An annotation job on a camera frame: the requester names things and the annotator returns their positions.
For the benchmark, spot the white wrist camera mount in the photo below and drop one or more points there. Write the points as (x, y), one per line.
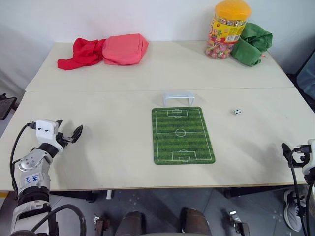
(311, 157)
(45, 129)

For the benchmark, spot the dark office chair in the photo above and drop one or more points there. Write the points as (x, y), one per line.
(306, 78)

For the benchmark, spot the white table bracket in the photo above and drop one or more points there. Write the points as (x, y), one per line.
(109, 194)

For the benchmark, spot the green soccer field mat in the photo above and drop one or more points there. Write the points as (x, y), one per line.
(183, 136)

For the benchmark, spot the dark rounded shape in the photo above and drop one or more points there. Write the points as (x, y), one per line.
(130, 223)
(195, 222)

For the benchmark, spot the green cloth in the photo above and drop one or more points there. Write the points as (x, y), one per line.
(251, 46)

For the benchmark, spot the white sneaker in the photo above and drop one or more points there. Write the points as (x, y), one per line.
(292, 211)

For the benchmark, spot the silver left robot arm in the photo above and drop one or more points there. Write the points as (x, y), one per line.
(30, 167)

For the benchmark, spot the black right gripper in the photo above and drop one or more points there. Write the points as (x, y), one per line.
(300, 159)

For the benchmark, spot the tiny soccer ball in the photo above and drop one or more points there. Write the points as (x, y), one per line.
(237, 111)

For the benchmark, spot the candy jar with orange lid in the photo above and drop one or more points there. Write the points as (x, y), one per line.
(227, 27)

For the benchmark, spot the red cloth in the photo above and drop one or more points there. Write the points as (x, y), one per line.
(82, 54)

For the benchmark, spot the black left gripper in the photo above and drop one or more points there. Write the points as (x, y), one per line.
(64, 140)

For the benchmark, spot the black stand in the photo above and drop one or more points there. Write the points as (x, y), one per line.
(6, 105)

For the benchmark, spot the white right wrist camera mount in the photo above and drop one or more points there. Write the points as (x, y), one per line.
(311, 157)

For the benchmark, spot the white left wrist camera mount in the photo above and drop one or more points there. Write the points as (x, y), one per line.
(45, 129)

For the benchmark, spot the pink cloth bundle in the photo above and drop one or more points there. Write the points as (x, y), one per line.
(123, 49)

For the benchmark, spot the black table base bar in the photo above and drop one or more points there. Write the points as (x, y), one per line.
(73, 195)
(256, 191)

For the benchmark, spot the small grey goal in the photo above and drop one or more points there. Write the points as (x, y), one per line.
(178, 94)

